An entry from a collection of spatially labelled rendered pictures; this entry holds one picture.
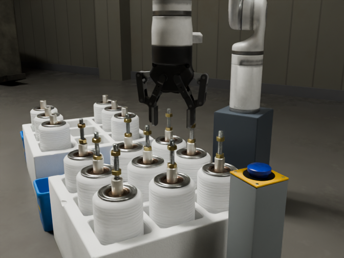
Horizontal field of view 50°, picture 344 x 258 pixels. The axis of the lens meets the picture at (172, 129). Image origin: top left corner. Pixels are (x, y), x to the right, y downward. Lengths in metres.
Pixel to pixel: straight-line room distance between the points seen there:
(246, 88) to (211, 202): 0.42
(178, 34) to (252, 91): 0.50
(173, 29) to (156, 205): 0.34
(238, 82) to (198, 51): 2.22
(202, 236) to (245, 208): 0.15
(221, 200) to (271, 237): 0.17
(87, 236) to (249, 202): 0.31
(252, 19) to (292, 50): 1.93
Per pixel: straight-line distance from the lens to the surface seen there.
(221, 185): 0.79
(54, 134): 1.19
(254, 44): 1.09
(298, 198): 1.32
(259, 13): 1.09
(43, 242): 1.09
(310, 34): 2.98
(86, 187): 0.80
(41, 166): 1.19
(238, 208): 0.66
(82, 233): 0.75
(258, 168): 0.64
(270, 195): 0.64
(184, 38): 0.67
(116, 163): 0.70
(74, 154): 0.93
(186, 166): 0.88
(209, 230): 0.77
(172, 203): 0.74
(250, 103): 1.12
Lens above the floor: 0.57
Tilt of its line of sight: 16 degrees down
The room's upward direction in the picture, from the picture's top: straight up
